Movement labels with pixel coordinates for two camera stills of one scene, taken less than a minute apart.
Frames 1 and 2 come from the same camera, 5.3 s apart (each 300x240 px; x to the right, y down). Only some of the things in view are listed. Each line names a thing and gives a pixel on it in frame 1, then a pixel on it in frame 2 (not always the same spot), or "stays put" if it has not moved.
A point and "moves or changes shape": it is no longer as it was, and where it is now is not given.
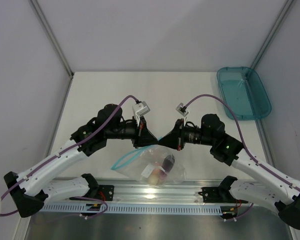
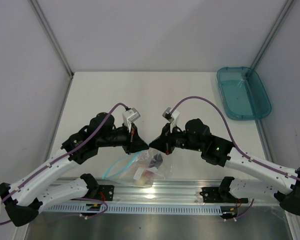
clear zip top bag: (152, 165) moves or changes shape
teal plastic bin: (241, 89) stays put
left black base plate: (105, 192) stays put
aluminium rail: (154, 191) stays put
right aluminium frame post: (272, 33) stays put
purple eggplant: (168, 163) → (157, 161)
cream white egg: (153, 179) → (143, 181)
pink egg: (163, 175) → (148, 173)
